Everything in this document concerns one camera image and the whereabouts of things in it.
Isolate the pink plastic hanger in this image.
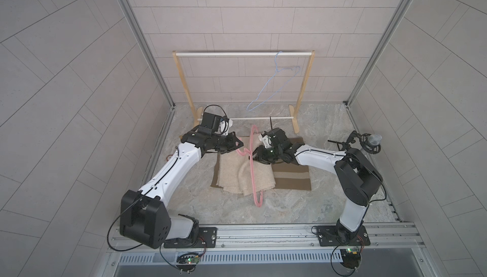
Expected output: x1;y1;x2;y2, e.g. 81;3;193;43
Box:
237;125;264;208

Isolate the brown plaid scarf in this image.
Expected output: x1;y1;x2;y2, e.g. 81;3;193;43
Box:
211;137;312;191

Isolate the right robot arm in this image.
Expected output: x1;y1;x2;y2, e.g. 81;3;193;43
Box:
252;128;383;244

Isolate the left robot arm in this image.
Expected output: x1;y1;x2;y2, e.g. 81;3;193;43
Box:
119;129;244;249

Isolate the white lower rack rod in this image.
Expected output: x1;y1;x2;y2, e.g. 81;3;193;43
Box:
197;116;295;122

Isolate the white rack rod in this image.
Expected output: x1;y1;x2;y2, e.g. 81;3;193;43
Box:
175;51;314;58
197;116;295;122

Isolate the white top rack rod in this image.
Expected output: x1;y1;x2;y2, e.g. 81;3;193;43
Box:
175;51;314;58

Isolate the left controller board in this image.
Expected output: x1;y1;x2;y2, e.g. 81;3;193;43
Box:
176;252;202;269

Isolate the controller board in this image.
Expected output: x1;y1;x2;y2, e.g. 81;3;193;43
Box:
340;249;362;270
176;252;202;269

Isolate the right controller board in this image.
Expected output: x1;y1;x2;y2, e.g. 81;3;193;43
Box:
340;249;362;270

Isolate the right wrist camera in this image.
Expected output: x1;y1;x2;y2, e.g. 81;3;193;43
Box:
259;117;276;149

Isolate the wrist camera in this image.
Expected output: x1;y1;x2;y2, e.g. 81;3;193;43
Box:
259;117;276;149
199;112;230;136

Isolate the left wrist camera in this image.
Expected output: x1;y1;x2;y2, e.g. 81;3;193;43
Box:
199;112;230;136

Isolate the wooden clothes rack frame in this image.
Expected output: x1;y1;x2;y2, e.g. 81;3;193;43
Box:
172;50;315;134

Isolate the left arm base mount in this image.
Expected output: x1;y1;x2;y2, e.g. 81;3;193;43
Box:
163;227;218;249

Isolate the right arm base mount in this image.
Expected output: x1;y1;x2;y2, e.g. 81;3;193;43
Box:
311;225;370;247

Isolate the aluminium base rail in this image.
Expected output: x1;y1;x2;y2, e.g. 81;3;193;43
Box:
92;222;439;276

